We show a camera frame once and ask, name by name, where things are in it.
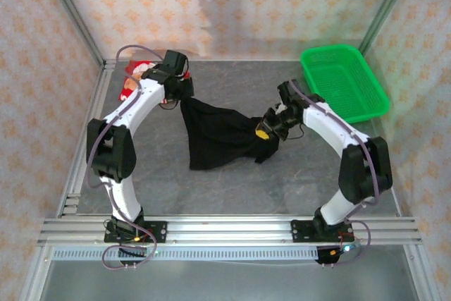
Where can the black t-shirt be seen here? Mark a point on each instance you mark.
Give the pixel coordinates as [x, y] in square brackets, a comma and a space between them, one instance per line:
[218, 132]

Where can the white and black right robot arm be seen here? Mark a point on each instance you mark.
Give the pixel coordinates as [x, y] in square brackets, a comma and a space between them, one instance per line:
[331, 121]

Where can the red printed t-shirt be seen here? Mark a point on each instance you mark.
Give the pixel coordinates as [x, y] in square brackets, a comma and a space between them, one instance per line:
[134, 66]

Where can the green plastic basket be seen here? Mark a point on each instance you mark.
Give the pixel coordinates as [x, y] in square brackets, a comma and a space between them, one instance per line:
[345, 82]

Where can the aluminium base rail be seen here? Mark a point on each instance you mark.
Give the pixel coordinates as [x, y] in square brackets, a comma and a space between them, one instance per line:
[229, 230]

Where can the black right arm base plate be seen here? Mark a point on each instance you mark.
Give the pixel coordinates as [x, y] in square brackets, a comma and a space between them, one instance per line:
[299, 232]

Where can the aluminium corner post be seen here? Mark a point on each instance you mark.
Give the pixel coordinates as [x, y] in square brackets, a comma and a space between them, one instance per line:
[386, 5]
[73, 12]

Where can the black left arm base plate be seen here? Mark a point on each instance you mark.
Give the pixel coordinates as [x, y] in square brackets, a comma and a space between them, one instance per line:
[158, 232]

